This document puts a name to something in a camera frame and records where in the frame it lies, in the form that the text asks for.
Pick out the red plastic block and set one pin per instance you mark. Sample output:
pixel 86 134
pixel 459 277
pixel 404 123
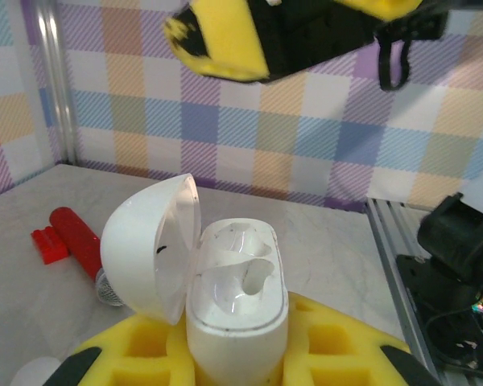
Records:
pixel 74 237

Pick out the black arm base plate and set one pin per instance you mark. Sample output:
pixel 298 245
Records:
pixel 438 321

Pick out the small red toy brick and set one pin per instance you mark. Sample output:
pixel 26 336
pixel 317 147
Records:
pixel 48 247

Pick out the white rounded earbud charging case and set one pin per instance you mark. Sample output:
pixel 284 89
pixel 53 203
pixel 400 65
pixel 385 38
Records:
pixel 233 350

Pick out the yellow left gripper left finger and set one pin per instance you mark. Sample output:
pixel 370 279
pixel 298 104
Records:
pixel 116 366

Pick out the aluminium slotted base rail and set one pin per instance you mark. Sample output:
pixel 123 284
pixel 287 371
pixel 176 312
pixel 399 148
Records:
pixel 386 241

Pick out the aluminium frame post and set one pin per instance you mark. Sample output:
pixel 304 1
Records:
pixel 58 80

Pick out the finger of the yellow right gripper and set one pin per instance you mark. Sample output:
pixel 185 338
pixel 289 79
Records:
pixel 386 8
pixel 233 40

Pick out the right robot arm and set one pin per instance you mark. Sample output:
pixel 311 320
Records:
pixel 455 241

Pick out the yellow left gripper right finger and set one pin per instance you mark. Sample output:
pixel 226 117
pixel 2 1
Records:
pixel 346 362

